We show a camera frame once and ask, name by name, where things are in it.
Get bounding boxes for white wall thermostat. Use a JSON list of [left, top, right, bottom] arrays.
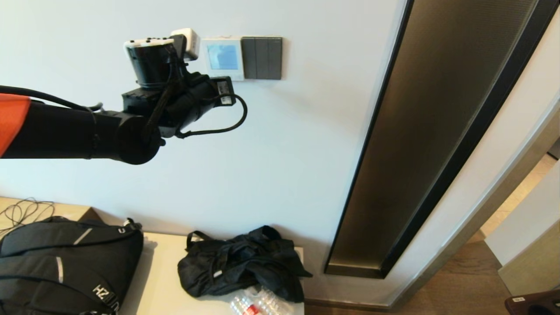
[[200, 37, 245, 81]]

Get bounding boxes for crumpled black fabric bag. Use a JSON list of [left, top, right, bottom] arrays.
[[178, 226, 313, 303]]

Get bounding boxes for clear plastic water bottles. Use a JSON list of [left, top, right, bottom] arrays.
[[230, 287, 293, 315]]

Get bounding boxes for large black backpack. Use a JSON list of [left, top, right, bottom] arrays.
[[0, 217, 145, 315]]

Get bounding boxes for white and beige door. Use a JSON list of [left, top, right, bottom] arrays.
[[485, 161, 560, 297]]

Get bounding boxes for dark brown labelled object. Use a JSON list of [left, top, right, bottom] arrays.
[[504, 289, 560, 315]]

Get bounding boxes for black looped gripper cable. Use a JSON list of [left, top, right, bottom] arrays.
[[175, 93, 248, 139]]

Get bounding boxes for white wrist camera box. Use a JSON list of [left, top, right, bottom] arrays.
[[171, 28, 201, 61]]

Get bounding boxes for dark grey wall switch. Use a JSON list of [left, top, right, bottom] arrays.
[[241, 37, 283, 81]]

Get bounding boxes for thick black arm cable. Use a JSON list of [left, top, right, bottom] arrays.
[[0, 85, 104, 112]]

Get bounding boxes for thin black tangled cable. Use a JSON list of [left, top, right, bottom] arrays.
[[0, 198, 56, 239]]

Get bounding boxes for dark bronze wall niche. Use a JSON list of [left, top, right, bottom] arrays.
[[325, 0, 560, 280]]

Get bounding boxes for grey door frame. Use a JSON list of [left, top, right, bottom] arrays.
[[387, 94, 560, 309]]

